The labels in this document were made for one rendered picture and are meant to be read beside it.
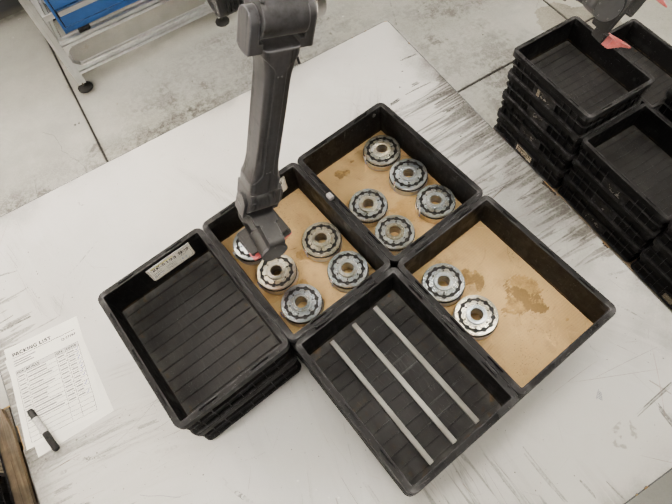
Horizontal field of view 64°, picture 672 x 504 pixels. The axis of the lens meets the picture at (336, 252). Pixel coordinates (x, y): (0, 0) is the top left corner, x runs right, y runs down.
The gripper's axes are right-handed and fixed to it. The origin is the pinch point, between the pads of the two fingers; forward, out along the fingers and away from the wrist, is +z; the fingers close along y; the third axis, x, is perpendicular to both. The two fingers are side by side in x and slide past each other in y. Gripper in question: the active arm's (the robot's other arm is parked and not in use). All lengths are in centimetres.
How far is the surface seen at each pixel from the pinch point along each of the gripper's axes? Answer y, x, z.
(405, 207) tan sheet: 35.5, -8.4, 13.6
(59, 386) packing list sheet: -66, 14, 22
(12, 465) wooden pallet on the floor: -115, 26, 76
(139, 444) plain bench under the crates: -56, -13, 21
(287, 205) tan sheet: 11.5, 12.9, 13.7
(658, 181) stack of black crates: 126, -42, 62
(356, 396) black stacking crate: -5.7, -39.1, 9.1
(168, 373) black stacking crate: -37.8, -6.5, 9.5
